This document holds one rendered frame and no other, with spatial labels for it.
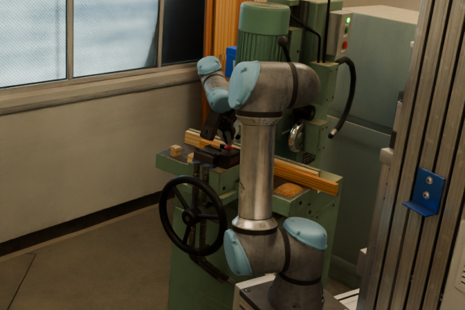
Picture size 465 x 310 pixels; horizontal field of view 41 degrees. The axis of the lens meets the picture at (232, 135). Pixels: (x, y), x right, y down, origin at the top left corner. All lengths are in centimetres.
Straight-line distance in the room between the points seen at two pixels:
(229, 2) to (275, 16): 168
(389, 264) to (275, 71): 56
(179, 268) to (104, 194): 130
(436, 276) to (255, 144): 52
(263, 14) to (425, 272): 102
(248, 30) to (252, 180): 76
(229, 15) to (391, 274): 248
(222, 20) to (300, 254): 237
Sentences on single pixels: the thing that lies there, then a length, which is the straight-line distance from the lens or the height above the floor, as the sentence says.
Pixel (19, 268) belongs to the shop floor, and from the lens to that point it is 341.
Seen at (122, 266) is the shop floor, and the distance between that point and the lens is 340.
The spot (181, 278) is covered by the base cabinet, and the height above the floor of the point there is 42.
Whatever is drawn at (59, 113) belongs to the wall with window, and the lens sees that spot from 336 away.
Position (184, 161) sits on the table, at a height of 90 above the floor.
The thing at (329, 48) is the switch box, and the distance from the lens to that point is 240.
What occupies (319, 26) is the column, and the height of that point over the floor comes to 143.
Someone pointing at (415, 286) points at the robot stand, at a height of 99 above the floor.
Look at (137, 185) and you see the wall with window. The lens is 386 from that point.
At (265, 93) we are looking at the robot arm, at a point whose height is 139.
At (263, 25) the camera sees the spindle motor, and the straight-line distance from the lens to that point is 212.
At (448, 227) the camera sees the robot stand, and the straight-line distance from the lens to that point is 147.
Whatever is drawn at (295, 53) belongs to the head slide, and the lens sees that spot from 231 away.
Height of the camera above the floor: 178
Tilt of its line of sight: 19 degrees down
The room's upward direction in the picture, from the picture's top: 5 degrees clockwise
